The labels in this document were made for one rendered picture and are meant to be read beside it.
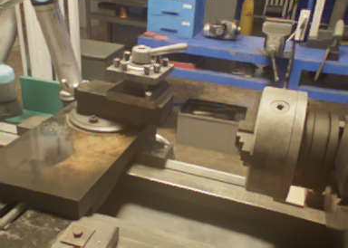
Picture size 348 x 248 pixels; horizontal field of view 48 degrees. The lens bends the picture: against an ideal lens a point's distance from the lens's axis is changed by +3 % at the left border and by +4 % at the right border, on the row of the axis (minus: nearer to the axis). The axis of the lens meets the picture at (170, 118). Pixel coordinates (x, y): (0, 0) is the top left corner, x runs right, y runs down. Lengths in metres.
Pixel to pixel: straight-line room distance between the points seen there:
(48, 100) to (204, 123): 1.23
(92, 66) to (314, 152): 1.78
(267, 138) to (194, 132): 2.26
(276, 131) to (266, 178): 0.10
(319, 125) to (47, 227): 0.64
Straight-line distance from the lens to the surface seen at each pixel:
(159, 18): 2.94
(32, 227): 0.97
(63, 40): 1.87
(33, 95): 2.44
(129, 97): 1.17
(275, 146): 0.79
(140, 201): 1.26
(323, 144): 0.84
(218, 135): 3.01
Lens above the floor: 1.50
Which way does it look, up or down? 25 degrees down
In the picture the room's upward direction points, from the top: 4 degrees clockwise
